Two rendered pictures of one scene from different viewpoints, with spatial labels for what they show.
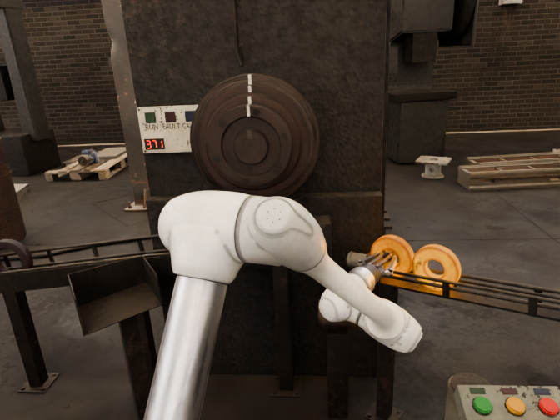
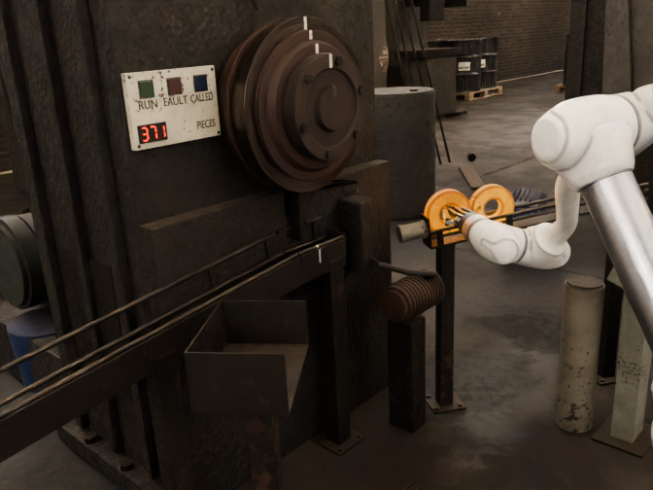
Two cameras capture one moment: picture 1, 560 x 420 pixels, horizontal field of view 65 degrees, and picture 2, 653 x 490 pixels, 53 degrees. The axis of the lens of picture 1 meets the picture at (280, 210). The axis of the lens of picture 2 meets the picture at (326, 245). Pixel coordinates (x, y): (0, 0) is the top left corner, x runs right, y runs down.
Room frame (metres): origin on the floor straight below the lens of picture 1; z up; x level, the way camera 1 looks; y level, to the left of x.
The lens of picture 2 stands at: (0.43, 1.49, 1.31)
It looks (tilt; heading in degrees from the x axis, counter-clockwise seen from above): 18 degrees down; 308
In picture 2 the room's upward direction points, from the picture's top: 3 degrees counter-clockwise
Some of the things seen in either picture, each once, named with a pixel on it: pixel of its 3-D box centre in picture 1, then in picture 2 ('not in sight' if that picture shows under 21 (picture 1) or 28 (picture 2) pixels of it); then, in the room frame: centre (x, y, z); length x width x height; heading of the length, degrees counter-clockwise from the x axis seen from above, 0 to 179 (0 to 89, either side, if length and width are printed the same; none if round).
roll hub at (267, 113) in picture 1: (251, 146); (327, 108); (1.51, 0.09, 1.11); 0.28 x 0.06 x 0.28; 85
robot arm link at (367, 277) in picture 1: (359, 282); (478, 230); (1.21, -0.24, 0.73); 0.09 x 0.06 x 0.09; 50
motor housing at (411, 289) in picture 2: (347, 356); (413, 350); (1.44, -0.24, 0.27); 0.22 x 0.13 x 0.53; 85
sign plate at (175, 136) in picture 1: (172, 129); (174, 106); (1.74, 0.41, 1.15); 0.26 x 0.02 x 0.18; 85
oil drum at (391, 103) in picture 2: not in sight; (395, 151); (2.93, -2.55, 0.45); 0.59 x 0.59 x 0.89
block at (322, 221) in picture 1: (321, 246); (358, 233); (1.60, -0.16, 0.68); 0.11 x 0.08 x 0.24; 175
